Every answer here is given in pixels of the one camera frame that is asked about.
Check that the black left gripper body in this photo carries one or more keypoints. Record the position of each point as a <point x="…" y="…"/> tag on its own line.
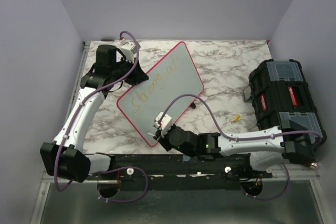
<point x="119" y="71"/>

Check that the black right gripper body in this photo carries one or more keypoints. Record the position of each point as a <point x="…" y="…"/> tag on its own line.
<point x="165" y="139"/>

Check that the pink framed whiteboard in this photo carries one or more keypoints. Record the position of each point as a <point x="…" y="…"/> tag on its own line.
<point x="171" y="76"/>

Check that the yellow marker cap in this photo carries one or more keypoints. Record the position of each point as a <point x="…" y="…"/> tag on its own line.
<point x="236" y="118"/>

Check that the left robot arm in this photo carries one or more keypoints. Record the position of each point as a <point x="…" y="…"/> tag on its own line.
<point x="102" y="76"/>

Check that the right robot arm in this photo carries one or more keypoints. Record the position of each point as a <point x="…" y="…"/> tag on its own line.
<point x="266" y="148"/>

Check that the black toolbox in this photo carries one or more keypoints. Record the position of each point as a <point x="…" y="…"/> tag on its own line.
<point x="278" y="91"/>

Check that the copper connector plug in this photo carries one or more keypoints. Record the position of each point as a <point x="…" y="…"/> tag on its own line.
<point x="313" y="165"/>

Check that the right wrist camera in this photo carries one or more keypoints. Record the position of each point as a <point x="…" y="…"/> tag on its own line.
<point x="163" y="123"/>

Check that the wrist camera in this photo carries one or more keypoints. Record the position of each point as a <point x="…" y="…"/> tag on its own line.
<point x="128" y="48"/>
<point x="163" y="123"/>

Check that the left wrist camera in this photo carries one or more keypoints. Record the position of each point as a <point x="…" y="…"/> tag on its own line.
<point x="128" y="48"/>

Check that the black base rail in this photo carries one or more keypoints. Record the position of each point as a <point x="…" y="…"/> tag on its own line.
<point x="135" y="172"/>

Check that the aluminium frame rail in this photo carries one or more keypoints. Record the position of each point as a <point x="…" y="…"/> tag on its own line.
<point x="63" y="157"/>

